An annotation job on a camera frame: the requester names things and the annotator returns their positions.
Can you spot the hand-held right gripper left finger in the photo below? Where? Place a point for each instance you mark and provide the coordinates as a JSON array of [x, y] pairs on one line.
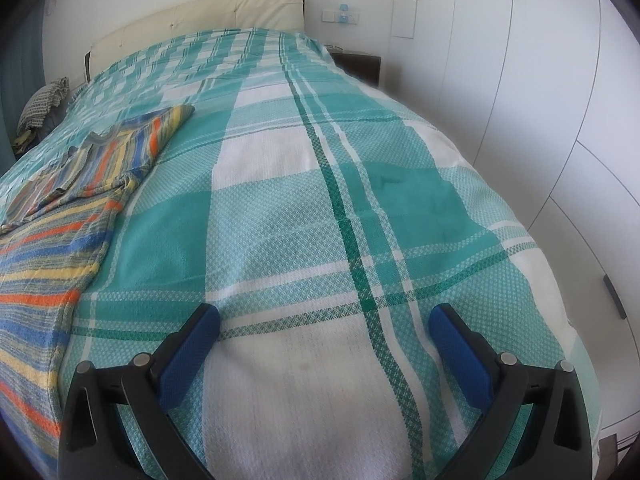
[[192, 355]]

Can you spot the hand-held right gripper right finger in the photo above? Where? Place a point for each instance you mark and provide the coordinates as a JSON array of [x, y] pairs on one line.
[[460, 355]]

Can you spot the striped knit sweater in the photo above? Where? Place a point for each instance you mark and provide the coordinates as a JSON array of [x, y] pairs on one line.
[[50, 260]]

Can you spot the pile of clothes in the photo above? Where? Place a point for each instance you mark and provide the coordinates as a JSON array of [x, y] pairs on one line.
[[42, 100]]

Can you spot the teal checked bedspread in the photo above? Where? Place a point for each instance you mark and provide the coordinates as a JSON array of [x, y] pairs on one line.
[[325, 210]]

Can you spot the white wardrobe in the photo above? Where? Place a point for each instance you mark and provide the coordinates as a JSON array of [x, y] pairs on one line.
[[525, 110]]

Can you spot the dark wooden nightstand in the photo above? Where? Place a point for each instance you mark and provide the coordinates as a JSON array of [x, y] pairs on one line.
[[357, 65]]

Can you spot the teal curtain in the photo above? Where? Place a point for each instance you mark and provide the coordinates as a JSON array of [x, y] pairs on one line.
[[20, 70]]

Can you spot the cream padded headboard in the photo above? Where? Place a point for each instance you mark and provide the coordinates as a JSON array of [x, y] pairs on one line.
[[200, 20]]

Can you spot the white wall socket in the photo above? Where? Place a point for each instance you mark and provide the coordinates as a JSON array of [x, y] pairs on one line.
[[342, 14]]

